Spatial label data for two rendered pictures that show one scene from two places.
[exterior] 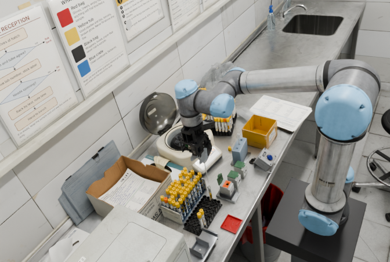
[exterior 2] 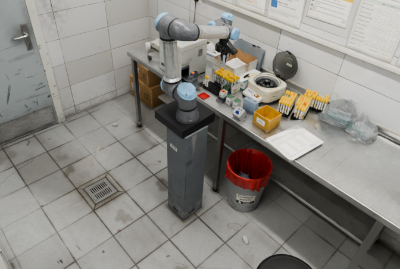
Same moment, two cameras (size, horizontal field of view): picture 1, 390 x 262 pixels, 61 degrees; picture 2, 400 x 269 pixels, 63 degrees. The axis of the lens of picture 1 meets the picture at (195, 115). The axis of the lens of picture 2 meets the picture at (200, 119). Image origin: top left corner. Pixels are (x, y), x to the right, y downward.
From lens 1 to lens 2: 233 cm
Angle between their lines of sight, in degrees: 73
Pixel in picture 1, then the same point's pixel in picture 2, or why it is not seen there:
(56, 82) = not seen: outside the picture
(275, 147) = (253, 128)
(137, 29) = (317, 15)
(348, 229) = (171, 118)
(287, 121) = (279, 140)
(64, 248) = (212, 48)
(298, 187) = (206, 112)
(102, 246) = not seen: hidden behind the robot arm
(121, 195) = (236, 64)
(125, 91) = (287, 38)
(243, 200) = (216, 103)
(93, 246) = not seen: hidden behind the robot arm
